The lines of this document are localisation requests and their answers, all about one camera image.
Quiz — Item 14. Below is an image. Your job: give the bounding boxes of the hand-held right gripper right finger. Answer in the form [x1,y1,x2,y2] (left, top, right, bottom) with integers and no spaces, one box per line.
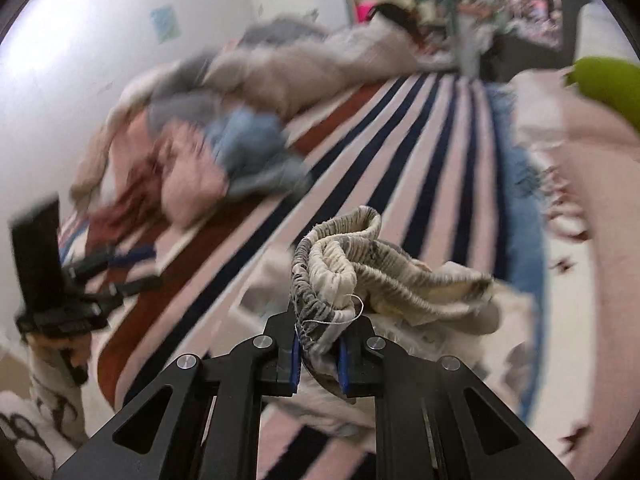
[337,317,576,480]

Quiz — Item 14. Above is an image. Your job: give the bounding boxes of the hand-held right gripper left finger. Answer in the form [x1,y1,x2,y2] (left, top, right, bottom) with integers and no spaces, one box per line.
[52,310,301,480]

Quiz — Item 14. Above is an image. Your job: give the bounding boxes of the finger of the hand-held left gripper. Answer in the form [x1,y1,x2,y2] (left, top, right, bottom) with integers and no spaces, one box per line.
[65,244,157,281]
[95,277,164,307]

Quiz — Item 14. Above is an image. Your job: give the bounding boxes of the cream printed pants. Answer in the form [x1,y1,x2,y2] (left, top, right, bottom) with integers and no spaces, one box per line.
[240,205,531,441]

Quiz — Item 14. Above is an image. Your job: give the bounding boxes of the person's left forearm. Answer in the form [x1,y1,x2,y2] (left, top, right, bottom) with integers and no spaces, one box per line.
[0,345,101,480]

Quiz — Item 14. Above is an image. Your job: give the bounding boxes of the person's left hand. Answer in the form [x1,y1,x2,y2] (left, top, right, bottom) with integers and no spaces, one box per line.
[25,332,77,368]

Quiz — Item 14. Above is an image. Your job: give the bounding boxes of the pink checked garment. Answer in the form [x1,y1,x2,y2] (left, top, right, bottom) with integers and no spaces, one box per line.
[90,125,231,231]

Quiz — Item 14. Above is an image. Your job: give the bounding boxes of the grey-blue garment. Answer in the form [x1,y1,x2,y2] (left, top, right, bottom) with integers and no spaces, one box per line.
[225,152,313,201]

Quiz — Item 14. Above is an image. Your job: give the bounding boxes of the blue denim jeans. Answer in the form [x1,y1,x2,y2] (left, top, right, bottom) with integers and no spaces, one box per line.
[202,110,291,181]

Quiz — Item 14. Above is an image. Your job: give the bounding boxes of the striped blanket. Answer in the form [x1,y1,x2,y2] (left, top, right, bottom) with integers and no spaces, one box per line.
[60,72,601,480]

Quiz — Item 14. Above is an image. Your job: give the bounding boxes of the pink and grey duvet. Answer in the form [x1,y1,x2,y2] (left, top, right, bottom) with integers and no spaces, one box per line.
[70,17,451,201]

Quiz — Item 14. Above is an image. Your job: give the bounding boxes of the pink quilted pillow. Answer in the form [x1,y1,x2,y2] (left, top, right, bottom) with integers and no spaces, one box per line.
[550,125,640,480]

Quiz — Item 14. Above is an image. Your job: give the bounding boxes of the pink and white pillow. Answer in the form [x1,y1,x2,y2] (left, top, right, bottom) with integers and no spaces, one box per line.
[510,67,640,161]

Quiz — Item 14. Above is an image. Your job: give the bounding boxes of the pink basin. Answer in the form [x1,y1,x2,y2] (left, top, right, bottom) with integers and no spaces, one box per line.
[356,1,382,25]

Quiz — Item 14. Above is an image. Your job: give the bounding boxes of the black hair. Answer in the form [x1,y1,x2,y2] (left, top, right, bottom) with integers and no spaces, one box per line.
[372,2,431,41]

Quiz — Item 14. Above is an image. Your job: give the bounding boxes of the grey desk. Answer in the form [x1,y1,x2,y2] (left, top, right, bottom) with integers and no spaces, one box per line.
[492,10,581,53]

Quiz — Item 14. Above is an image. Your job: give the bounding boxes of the green plush toy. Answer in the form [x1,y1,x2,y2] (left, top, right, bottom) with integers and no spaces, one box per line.
[564,57,640,133]

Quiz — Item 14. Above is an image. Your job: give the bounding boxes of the white headboard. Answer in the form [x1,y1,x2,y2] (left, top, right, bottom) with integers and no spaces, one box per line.
[575,0,632,68]

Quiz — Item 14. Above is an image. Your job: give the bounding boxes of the blue wall poster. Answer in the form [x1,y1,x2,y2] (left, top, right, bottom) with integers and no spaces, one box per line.
[149,5,182,43]

